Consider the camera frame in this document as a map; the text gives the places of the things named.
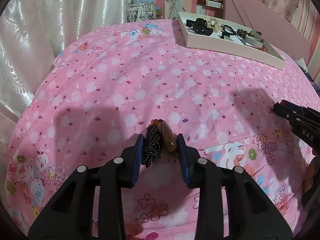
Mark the white power strip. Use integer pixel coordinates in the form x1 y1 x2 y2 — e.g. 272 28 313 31
205 0 223 9

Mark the pink floral bedspread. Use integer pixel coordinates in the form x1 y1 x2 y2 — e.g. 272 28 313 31
5 20 319 233

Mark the black white tote bag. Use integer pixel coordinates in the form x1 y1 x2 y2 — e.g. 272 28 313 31
127 2 156 22

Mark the pink headboard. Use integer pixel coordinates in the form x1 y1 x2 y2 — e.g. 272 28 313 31
223 0 311 63

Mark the brown wooden bead bracelet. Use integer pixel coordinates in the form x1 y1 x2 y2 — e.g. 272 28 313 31
236 28 262 37

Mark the brown cardboard box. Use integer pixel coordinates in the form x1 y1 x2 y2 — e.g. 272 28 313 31
156 6 163 19

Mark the amber pendant black cord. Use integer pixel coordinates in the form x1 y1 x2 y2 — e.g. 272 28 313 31
141 119 179 169

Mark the black cord bracelet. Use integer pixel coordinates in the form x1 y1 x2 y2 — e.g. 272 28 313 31
220 24 249 45

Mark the beige flower scrunchie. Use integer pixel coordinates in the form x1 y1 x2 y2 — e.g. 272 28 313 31
207 18 222 33

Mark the white shallow tray box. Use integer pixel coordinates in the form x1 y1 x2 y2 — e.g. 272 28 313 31
178 12 285 70

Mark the cream satin curtain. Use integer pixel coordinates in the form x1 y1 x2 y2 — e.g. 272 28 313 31
1 0 129 167

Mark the black hair scrunchie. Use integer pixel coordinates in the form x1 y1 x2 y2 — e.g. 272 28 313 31
186 18 213 36

